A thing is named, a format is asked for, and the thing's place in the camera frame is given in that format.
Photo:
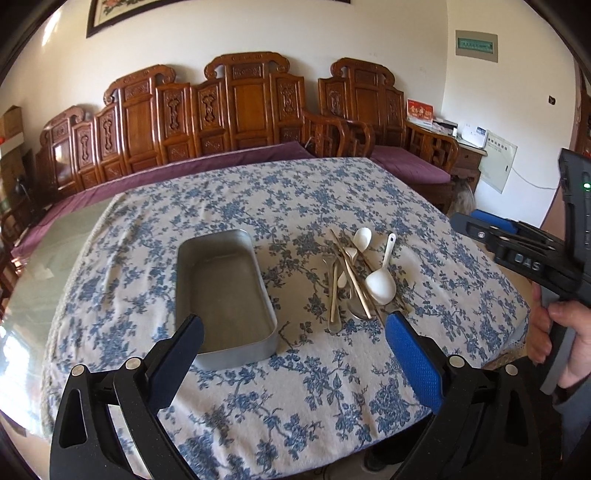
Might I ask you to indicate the silver metal fork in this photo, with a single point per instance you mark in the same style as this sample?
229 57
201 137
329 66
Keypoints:
335 323

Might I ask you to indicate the large white rice spoon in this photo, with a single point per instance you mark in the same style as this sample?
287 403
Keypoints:
380 284

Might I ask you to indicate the white ceramic soup spoon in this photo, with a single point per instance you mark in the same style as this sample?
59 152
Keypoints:
362 239

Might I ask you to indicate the framed wall picture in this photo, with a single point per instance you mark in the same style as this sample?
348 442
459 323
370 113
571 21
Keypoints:
261 21

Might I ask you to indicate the wooden side table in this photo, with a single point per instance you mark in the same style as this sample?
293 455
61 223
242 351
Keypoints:
467 165

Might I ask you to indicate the grey metal tray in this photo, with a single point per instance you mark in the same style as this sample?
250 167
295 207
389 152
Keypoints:
218 279

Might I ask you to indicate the grey wall electrical box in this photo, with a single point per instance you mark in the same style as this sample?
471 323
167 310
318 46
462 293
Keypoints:
478 45

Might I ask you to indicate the carved wooden armchair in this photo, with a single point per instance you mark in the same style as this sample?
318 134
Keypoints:
363 94

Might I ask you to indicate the purple armchair cushion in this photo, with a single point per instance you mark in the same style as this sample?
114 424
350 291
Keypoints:
408 167

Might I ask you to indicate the white plastic fork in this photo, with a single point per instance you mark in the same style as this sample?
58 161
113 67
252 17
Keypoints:
344 276

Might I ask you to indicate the carved wooden long bench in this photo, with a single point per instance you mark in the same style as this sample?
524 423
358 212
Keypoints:
150 120

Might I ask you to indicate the white wall panel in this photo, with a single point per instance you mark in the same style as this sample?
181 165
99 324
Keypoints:
496 166

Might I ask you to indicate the purple bench cushion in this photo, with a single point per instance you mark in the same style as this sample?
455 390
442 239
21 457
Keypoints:
86 198

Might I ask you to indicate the brown wooden chopstick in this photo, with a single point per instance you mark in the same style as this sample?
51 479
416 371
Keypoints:
389 308
352 276

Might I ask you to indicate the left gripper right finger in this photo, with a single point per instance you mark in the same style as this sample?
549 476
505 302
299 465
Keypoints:
484 424

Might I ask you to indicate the red gift box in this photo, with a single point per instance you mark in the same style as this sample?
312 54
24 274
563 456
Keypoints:
419 112

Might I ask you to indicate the smiley face metal spoon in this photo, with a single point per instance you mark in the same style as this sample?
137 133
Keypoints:
354 304

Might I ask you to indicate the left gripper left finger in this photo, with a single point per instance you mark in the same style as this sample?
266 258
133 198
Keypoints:
85 444

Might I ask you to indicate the person's right hand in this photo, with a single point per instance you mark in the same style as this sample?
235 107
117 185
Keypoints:
570 314

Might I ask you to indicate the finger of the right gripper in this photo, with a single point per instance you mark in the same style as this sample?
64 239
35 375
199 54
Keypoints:
475 228

